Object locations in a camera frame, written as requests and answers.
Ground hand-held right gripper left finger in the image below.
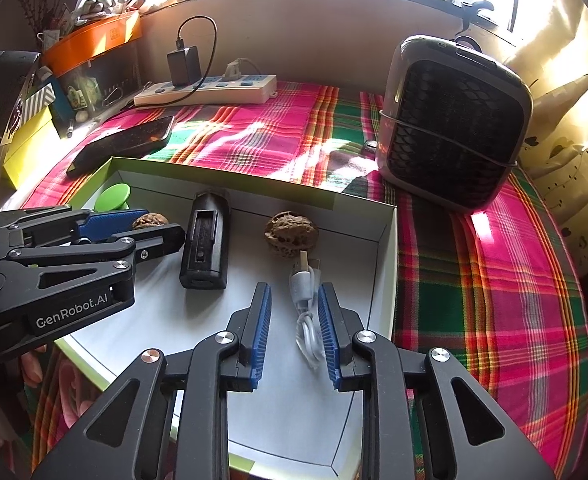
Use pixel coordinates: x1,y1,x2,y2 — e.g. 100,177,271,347
31,281,273,480

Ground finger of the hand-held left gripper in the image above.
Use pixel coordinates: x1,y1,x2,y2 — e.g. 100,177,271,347
6,222,187,313
0,205,149,261

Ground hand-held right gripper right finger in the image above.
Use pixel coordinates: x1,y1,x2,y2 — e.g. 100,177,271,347
317,282,557,480

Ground small brown walnut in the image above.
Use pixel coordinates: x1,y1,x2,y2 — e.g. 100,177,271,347
132,213,169,231

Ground green round disc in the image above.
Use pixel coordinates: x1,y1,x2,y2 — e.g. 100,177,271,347
86,183,131,211

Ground black rectangular device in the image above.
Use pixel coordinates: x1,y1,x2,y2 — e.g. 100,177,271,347
179,189,231,291

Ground white usb cable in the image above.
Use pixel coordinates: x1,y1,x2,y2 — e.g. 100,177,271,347
289,251,327,372

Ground green white cardboard box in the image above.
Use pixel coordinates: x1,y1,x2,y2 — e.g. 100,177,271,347
54,156,399,473

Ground large brown walnut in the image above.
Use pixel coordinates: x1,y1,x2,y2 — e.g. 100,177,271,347
264,211,319,260

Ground person's left hand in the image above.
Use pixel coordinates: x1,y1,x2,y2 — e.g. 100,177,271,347
19,345,45,387

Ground floral printed cloth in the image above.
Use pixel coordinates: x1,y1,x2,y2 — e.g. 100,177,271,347
0,350,120,480

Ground black smartphone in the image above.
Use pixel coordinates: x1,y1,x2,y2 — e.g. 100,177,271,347
66,115,176,178

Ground yellow box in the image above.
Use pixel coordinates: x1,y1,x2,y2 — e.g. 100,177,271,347
3,107,57,188

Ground small green printed card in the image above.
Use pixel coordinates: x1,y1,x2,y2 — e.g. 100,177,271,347
66,77,102,111

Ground plaid tablecloth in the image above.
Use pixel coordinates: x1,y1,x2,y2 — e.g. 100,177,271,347
31,80,588,480

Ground white power strip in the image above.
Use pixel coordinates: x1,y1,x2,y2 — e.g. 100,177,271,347
133,74,278,107

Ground black charger adapter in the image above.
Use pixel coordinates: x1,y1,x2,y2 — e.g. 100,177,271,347
167,46,202,87

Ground orange tray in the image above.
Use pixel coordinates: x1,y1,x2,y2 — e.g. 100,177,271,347
39,10,142,78

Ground white plug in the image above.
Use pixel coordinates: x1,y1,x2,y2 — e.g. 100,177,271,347
224,57,262,81

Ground dried branches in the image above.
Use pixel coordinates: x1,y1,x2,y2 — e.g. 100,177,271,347
14,0,75,36

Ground grey desktop fan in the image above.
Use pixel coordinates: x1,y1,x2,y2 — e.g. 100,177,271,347
376,35,533,213

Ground cream heart print curtain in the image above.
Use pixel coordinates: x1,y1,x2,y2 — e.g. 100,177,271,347
504,0,588,276

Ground black window latch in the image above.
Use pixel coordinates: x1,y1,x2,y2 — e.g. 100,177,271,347
461,0,497,28

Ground black charger cable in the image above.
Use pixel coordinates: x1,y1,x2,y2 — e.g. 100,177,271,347
174,16,219,93

